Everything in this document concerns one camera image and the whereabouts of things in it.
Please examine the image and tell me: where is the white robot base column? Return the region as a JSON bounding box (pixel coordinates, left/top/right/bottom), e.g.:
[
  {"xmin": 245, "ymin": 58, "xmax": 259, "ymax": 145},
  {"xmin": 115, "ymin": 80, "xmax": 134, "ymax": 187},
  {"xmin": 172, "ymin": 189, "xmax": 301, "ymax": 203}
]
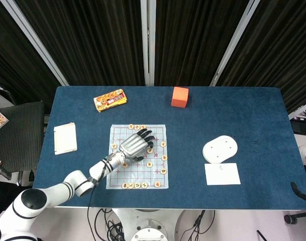
[{"xmin": 112, "ymin": 208, "xmax": 189, "ymax": 241}]

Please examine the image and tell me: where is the cream wooden flat box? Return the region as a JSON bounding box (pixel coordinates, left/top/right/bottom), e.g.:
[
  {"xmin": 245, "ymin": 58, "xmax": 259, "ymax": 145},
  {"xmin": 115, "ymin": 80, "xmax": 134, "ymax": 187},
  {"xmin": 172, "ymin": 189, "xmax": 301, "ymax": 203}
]
[{"xmin": 53, "ymin": 122, "xmax": 78, "ymax": 156}]

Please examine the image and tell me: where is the blue felt table mat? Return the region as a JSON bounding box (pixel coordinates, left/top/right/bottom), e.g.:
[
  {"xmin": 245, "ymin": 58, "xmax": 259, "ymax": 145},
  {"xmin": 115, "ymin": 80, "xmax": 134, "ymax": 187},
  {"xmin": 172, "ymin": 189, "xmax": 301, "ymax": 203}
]
[{"xmin": 32, "ymin": 86, "xmax": 306, "ymax": 211}]

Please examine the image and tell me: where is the white oval plate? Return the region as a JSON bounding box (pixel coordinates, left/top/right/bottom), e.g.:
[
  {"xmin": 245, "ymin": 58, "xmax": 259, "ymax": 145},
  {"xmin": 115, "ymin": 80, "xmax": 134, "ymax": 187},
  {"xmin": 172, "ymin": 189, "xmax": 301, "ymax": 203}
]
[{"xmin": 202, "ymin": 135, "xmax": 238, "ymax": 164}]

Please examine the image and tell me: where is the orange cube block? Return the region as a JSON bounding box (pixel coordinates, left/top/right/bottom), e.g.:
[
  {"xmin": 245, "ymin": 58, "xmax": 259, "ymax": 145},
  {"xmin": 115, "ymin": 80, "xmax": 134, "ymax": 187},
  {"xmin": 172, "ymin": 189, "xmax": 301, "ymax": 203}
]
[{"xmin": 171, "ymin": 86, "xmax": 189, "ymax": 108}]

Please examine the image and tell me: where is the white paper card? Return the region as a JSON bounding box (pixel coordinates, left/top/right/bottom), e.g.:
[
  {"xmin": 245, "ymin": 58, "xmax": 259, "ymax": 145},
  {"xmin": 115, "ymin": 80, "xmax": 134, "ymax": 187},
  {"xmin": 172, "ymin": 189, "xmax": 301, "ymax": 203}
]
[{"xmin": 204, "ymin": 163, "xmax": 241, "ymax": 186}]

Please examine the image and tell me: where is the black chair caster leg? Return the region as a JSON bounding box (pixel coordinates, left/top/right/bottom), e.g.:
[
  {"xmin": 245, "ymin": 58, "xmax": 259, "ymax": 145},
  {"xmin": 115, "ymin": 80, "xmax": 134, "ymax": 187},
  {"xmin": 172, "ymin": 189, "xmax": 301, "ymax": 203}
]
[{"xmin": 284, "ymin": 210, "xmax": 306, "ymax": 225}]

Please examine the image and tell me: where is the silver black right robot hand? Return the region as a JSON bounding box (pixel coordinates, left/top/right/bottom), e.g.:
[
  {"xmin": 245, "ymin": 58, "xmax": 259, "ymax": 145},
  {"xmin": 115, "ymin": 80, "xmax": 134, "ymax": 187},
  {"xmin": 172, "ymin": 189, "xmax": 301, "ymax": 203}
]
[{"xmin": 290, "ymin": 181, "xmax": 306, "ymax": 205}]

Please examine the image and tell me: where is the black floor cable bundle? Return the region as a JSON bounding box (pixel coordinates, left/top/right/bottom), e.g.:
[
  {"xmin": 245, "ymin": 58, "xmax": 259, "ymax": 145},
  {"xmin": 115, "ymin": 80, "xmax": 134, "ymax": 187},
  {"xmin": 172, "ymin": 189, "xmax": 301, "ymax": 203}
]
[
  {"xmin": 179, "ymin": 209, "xmax": 216, "ymax": 241},
  {"xmin": 94, "ymin": 208, "xmax": 126, "ymax": 241}
]

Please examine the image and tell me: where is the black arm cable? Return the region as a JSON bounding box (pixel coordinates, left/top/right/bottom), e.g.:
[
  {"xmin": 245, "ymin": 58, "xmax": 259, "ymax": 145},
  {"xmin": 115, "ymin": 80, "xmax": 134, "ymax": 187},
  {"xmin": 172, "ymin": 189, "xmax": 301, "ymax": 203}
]
[{"xmin": 86, "ymin": 160, "xmax": 111, "ymax": 241}]

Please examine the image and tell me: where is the orange yellow snack box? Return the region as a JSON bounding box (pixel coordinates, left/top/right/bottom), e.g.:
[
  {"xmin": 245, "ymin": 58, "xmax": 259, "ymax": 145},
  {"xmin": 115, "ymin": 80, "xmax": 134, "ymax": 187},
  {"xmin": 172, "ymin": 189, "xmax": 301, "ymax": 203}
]
[{"xmin": 93, "ymin": 89, "xmax": 129, "ymax": 113}]

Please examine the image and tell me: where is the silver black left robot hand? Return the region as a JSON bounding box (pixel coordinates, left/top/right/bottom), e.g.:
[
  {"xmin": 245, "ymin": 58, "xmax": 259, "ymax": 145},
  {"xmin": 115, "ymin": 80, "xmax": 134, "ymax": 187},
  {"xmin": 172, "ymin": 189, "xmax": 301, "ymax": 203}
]
[{"xmin": 118, "ymin": 128, "xmax": 155, "ymax": 162}]

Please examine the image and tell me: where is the translucent chess board sheet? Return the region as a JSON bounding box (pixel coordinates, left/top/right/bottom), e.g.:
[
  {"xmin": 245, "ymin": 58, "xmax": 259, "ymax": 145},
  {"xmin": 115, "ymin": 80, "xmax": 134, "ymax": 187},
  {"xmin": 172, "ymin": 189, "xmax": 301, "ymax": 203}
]
[{"xmin": 106, "ymin": 124, "xmax": 169, "ymax": 190}]

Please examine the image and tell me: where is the black pleated curtain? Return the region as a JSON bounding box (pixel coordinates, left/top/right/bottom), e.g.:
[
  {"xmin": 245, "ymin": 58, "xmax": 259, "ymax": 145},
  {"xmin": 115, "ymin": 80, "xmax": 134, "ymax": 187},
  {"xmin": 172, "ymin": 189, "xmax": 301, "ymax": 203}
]
[{"xmin": 0, "ymin": 0, "xmax": 306, "ymax": 113}]

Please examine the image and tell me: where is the grey aluminium frame post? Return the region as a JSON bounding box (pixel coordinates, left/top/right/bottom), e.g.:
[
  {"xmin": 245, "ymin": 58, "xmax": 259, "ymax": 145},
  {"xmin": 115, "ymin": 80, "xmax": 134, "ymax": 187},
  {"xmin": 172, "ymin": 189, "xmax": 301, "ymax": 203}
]
[
  {"xmin": 210, "ymin": 0, "xmax": 262, "ymax": 87},
  {"xmin": 140, "ymin": 0, "xmax": 157, "ymax": 86},
  {"xmin": 0, "ymin": 0, "xmax": 70, "ymax": 86}
]

